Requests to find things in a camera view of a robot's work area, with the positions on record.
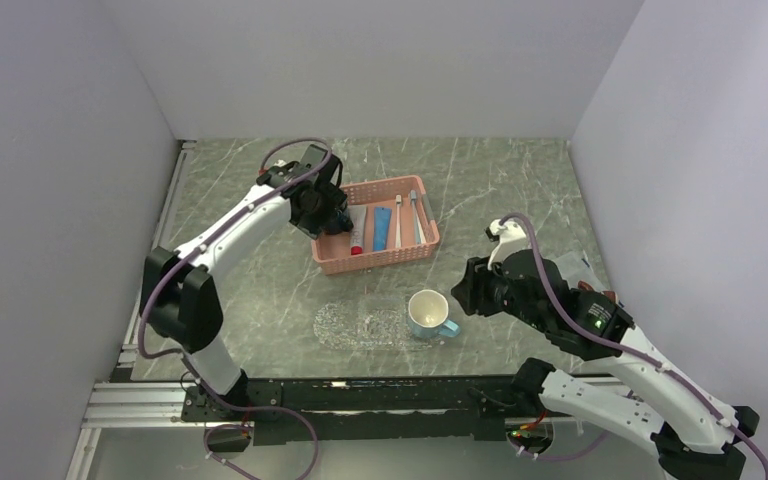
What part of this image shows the black base frame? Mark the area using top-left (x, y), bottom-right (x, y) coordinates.
top-left (181, 375), bottom-right (550, 446)

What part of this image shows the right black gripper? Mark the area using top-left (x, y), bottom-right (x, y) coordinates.
top-left (450, 248), bottom-right (548, 332)

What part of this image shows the pink perforated plastic basket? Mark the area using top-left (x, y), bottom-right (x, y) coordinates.
top-left (311, 175), bottom-right (441, 275)

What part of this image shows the light blue mug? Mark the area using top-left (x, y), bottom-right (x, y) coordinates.
top-left (407, 290), bottom-right (461, 339)

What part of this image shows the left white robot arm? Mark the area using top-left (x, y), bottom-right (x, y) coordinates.
top-left (136, 137), bottom-right (353, 420)

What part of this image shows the clear textured oval tray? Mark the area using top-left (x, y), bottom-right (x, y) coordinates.
top-left (313, 295), bottom-right (447, 351)

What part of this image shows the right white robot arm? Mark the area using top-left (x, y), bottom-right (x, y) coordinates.
top-left (451, 249), bottom-right (760, 479)

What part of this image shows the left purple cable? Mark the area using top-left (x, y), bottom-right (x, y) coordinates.
top-left (137, 137), bottom-right (336, 480)

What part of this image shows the aluminium rail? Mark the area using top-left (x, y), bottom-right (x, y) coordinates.
top-left (65, 140), bottom-right (197, 480)

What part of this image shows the white red-capped toothpaste tube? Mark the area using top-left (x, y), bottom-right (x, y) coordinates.
top-left (349, 205), bottom-right (367, 256)

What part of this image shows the blue toothpaste tube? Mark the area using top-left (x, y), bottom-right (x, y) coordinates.
top-left (373, 207), bottom-right (392, 252)

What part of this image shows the clear plastic toothbrush case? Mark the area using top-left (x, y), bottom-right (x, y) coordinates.
top-left (554, 252), bottom-right (605, 291)

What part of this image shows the dark blue mug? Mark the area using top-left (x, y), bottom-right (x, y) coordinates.
top-left (322, 206), bottom-right (354, 235)

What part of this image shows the purple cable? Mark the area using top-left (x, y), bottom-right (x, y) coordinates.
top-left (497, 211), bottom-right (768, 480)
top-left (137, 137), bottom-right (336, 480)

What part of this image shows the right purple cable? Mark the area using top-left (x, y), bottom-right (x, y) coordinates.
top-left (497, 211), bottom-right (768, 480)

